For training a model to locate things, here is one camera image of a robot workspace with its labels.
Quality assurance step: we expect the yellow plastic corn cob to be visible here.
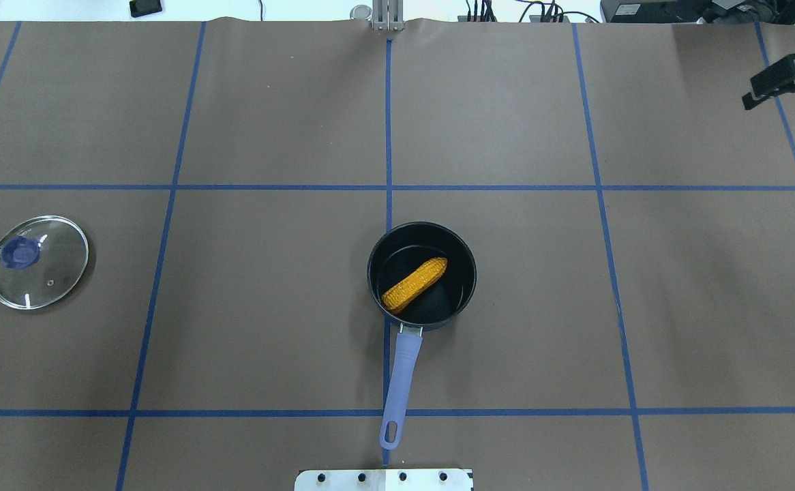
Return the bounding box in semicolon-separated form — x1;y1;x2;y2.
380;257;448;314

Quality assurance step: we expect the glass lid with blue knob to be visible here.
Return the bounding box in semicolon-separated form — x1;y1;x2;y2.
0;215;90;311

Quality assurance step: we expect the dark blue saucepan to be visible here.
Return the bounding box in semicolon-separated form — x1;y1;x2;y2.
366;221;477;451

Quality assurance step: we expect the small black phone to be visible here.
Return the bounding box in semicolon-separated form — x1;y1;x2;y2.
127;0;163;18

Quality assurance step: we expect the aluminium frame post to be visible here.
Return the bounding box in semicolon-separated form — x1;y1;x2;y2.
370;0;404;32

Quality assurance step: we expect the white pedestal column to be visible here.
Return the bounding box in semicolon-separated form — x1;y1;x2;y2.
294;467;475;490

